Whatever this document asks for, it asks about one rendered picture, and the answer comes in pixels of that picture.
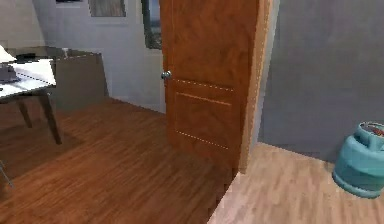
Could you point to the round silver door knob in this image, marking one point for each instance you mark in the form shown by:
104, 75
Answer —
166, 75

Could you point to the grey box on table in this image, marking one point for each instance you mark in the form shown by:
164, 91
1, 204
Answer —
7, 72

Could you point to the teal round bin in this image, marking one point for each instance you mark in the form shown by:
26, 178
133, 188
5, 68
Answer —
360, 163

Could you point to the dark framed wall picture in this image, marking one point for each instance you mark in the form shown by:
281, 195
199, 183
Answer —
152, 23

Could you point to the brown wooden room door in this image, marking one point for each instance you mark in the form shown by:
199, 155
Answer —
206, 66

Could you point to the grey framed wall picture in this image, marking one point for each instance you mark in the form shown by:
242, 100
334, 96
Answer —
107, 8

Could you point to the white top wooden table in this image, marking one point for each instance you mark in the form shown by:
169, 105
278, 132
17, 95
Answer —
30, 80

